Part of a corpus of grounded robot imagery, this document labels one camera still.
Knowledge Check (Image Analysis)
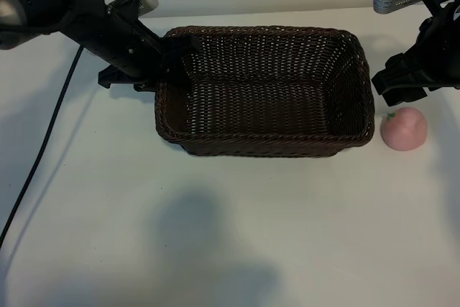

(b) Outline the dark brown wicker basket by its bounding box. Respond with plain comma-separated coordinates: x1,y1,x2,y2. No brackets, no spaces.
154,25,376,159

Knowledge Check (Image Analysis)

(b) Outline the black braided cable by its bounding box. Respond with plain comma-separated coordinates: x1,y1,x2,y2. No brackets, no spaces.
0,46,84,246

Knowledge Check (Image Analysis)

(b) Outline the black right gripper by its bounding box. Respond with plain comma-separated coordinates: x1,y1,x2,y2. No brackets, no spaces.
371,1,460,106

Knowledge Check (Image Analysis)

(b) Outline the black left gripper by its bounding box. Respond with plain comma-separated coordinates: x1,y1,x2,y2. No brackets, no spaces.
77,3,201,93

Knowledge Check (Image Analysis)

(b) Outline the pink peach with green leaf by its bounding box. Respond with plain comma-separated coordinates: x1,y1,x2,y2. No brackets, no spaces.
379,106,428,151

